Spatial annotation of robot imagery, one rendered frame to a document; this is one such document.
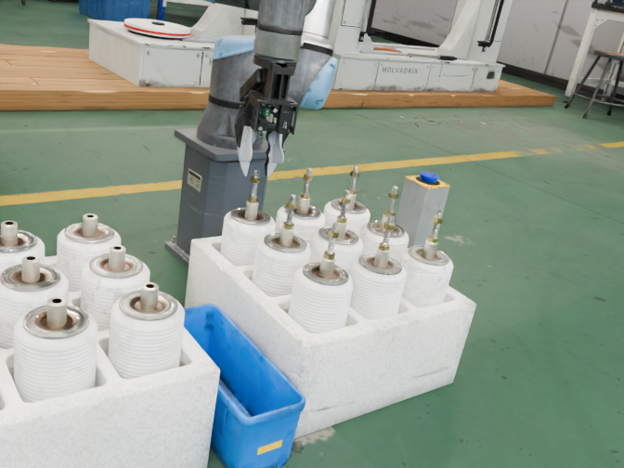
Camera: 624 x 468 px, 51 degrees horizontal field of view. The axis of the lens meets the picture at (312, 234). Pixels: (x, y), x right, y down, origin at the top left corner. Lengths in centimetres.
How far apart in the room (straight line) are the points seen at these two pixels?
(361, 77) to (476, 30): 117
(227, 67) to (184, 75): 164
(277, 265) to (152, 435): 35
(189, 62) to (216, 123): 163
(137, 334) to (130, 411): 10
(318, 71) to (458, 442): 77
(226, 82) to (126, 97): 147
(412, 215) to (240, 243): 41
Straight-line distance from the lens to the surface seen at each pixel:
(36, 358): 83
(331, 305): 101
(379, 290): 108
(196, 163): 147
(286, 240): 111
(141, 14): 552
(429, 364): 122
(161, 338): 87
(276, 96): 109
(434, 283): 117
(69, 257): 106
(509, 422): 128
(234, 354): 112
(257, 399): 109
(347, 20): 364
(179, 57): 302
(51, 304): 84
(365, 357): 108
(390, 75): 388
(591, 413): 140
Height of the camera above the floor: 71
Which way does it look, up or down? 23 degrees down
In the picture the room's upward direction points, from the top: 10 degrees clockwise
